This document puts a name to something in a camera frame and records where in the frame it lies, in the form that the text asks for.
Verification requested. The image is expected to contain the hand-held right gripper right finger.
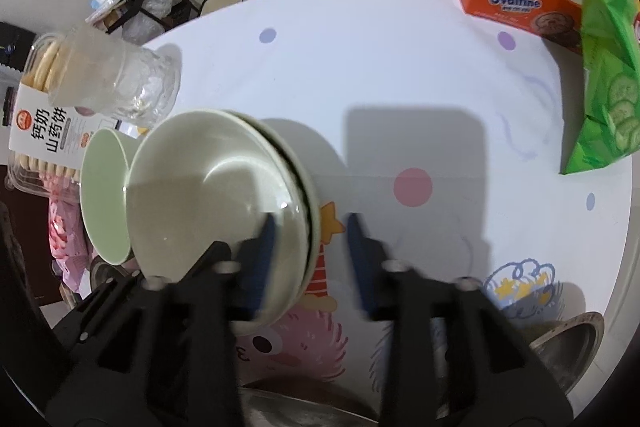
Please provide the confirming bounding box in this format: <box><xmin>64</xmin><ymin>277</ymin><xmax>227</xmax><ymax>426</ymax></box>
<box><xmin>347</xmin><ymin>213</ymin><xmax>573</xmax><ymax>427</ymax></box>

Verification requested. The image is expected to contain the pink snack packet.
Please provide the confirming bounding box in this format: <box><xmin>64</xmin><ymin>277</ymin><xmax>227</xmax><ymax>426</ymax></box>
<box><xmin>47</xmin><ymin>172</ymin><xmax>136</xmax><ymax>303</ymax></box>

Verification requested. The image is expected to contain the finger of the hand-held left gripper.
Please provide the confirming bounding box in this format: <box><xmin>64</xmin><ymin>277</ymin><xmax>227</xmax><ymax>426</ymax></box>
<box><xmin>50</xmin><ymin>274</ymin><xmax>143</xmax><ymax>373</ymax></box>

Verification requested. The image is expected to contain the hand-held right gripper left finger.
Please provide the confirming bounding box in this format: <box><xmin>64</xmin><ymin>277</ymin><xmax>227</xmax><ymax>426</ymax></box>
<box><xmin>47</xmin><ymin>213</ymin><xmax>277</xmax><ymax>427</ymax></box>

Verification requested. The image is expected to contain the green chip bag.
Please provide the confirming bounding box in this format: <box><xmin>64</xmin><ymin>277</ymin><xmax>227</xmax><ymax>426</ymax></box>
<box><xmin>560</xmin><ymin>0</ymin><xmax>640</xmax><ymax>175</ymax></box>

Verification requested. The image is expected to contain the pale green ceramic bowl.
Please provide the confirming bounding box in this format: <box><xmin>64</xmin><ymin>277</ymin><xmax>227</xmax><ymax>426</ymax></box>
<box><xmin>80</xmin><ymin>127</ymin><xmax>143</xmax><ymax>265</ymax></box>

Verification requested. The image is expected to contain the clear plastic biscuit container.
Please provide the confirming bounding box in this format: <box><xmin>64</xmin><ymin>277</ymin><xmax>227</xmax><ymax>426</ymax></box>
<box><xmin>5</xmin><ymin>32</ymin><xmax>146</xmax><ymax>198</ymax></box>

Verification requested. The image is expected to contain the clear ribbed glass cup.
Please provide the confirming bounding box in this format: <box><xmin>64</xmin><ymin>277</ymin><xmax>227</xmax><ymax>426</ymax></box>
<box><xmin>47</xmin><ymin>23</ymin><xmax>182</xmax><ymax>128</ymax></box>

